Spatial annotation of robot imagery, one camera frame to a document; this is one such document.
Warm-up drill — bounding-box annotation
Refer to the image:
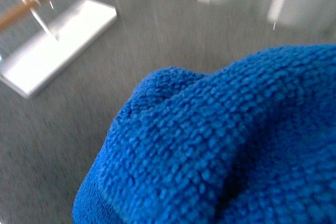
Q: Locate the blue microfiber cloth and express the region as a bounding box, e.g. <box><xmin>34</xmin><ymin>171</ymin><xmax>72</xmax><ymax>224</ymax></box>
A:
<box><xmin>72</xmin><ymin>44</ymin><xmax>335</xmax><ymax>223</ymax></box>

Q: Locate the white towel rack stand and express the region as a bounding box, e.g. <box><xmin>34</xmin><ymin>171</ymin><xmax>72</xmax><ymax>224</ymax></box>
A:
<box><xmin>1</xmin><ymin>0</ymin><xmax>118</xmax><ymax>98</ymax></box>

